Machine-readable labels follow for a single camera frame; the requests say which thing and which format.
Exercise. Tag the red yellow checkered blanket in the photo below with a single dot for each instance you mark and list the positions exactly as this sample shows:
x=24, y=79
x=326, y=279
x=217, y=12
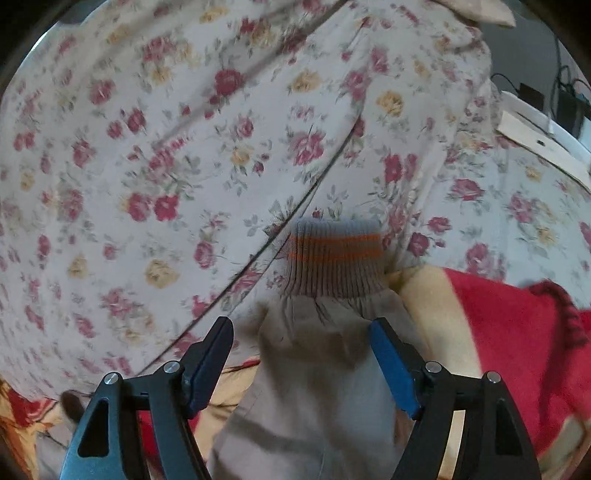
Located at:
x=535, y=337

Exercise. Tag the floral white duvet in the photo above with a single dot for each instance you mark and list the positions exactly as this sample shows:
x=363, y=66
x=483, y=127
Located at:
x=155, y=156

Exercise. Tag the beige grey jacket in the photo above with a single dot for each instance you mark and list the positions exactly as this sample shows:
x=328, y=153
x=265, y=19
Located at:
x=319, y=406

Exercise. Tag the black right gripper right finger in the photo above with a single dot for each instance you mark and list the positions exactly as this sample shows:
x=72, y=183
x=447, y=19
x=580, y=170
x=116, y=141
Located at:
x=494, y=444

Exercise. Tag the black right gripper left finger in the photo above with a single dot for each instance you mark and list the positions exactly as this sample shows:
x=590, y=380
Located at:
x=107, y=444

